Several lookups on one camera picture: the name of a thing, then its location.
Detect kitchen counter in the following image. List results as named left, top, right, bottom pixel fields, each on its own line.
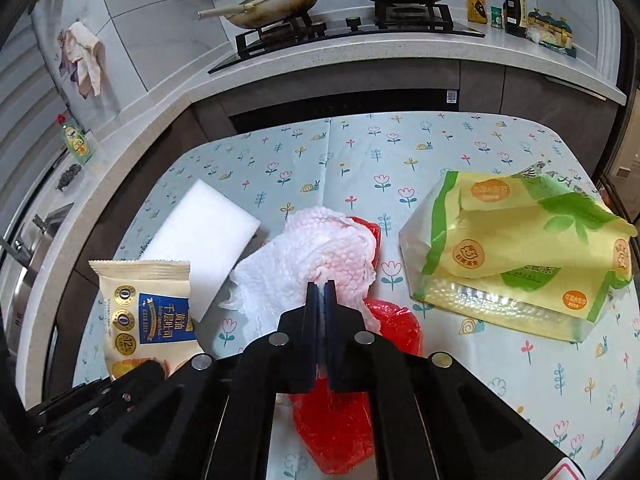
left=0, top=25, right=628, bottom=411

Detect beige wok with lid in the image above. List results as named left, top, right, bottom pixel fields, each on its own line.
left=197, top=0, right=322, bottom=30

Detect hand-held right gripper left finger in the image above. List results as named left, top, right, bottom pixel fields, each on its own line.
left=60, top=281, right=326, bottom=480

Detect white paper towel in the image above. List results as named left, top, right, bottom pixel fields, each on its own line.
left=217, top=205, right=378, bottom=331

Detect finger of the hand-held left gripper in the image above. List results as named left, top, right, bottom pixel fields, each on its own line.
left=25, top=360, right=166, bottom=461

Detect dark soy sauce bottle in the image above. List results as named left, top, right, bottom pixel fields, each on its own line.
left=502, top=0, right=530, bottom=38

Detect green dish soap bottle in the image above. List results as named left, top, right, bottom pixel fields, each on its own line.
left=56, top=115, right=94, bottom=163

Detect seasoning jar set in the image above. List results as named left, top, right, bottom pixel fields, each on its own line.
left=527, top=7, right=578, bottom=58

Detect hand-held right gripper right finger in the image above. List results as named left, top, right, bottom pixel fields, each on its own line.
left=325, top=280, right=568, bottom=480

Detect glass sliding door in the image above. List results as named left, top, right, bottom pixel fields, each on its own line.
left=597, top=80, right=640, bottom=221

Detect floral tablecloth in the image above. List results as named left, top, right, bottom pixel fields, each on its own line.
left=75, top=110, right=640, bottom=480

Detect steel sink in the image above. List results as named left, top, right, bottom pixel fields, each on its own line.
left=0, top=202, right=76, bottom=361

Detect red plastic bag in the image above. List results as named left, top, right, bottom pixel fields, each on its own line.
left=292, top=216, right=422, bottom=476

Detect white sponge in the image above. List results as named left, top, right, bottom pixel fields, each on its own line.
left=141, top=178, right=262, bottom=323

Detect dark scrubber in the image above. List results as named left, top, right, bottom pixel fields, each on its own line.
left=55, top=162, right=83, bottom=193

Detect hanging kitchen cloths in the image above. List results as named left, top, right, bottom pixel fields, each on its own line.
left=57, top=21, right=106, bottom=100

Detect yellow green bread bag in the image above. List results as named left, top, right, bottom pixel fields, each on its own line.
left=398, top=160, right=638, bottom=343

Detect black gas stove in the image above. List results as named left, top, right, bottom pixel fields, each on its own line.
left=207, top=2, right=487, bottom=75

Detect black built-in appliance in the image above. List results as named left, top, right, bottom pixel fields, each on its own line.
left=227, top=89, right=461, bottom=133

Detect cream toast packet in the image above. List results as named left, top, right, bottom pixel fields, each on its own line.
left=88, top=259, right=201, bottom=381

